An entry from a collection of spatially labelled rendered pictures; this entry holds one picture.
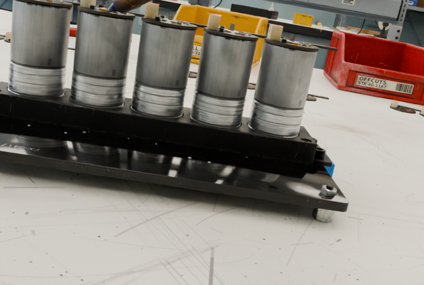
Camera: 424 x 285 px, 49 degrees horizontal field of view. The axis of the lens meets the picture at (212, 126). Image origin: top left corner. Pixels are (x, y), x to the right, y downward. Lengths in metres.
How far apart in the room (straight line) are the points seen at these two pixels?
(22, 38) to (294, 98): 0.12
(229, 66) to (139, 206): 0.07
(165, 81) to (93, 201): 0.06
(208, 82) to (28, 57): 0.08
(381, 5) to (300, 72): 2.36
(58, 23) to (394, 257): 0.16
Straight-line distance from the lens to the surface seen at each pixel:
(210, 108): 0.21
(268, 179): 0.19
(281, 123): 0.21
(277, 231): 0.17
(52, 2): 0.21
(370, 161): 0.29
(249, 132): 0.21
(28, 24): 0.21
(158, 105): 0.21
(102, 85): 0.21
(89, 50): 0.21
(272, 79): 0.21
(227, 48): 0.20
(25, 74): 0.22
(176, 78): 0.21
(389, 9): 2.58
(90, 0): 0.22
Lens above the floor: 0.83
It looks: 16 degrees down
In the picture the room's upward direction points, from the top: 10 degrees clockwise
